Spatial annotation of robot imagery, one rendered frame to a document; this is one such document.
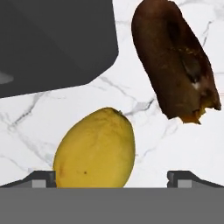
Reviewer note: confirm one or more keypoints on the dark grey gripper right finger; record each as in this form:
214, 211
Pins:
182, 178

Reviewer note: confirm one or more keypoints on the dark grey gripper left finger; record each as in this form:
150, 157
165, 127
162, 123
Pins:
40, 178

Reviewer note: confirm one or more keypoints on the yellow lemon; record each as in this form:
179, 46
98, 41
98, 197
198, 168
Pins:
96, 151

